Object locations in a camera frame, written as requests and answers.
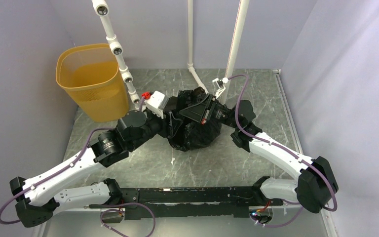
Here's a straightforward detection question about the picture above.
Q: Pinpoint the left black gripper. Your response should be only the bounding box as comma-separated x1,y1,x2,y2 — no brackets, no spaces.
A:
130,107,183,151

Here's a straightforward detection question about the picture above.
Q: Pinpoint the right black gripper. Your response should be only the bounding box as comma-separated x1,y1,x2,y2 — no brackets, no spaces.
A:
179,94,240,129

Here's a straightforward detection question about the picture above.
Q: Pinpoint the black trash bag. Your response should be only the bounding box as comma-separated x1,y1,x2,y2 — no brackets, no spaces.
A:
165,87,222,152

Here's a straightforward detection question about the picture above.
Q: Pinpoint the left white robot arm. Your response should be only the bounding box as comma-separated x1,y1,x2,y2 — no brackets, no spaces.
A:
10,110,183,228

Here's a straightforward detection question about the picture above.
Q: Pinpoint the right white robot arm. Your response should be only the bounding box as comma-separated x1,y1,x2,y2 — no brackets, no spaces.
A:
179,95,339,213

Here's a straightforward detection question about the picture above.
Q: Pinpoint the yellow plastic trash bin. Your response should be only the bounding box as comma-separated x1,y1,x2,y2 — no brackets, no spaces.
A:
56,43,129,122

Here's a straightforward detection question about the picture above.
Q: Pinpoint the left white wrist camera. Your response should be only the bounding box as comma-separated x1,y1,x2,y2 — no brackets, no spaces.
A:
142,91,169,119

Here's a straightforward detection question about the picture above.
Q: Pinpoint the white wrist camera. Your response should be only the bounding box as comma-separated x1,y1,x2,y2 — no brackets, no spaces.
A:
142,91,169,119
212,77,229,99

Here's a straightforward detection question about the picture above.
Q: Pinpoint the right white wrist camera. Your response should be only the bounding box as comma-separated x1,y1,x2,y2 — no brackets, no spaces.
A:
212,77,229,99

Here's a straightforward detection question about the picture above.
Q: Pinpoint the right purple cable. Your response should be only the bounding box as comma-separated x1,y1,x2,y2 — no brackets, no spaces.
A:
224,74,338,229

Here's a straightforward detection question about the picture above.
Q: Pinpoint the purple cable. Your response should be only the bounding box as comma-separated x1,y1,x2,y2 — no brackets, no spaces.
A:
0,96,157,237
224,74,338,229

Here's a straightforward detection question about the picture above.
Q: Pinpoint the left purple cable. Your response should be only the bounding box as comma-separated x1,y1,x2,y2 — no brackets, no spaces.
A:
0,96,157,237

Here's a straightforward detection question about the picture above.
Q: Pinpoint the aluminium side rail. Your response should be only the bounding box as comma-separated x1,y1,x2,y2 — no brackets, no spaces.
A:
272,69,339,237

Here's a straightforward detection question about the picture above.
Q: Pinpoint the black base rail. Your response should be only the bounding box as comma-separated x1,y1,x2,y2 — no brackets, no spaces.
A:
117,186,283,220

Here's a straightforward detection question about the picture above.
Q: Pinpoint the white PVC pipe frame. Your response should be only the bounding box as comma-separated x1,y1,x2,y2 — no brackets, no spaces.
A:
92,0,250,108

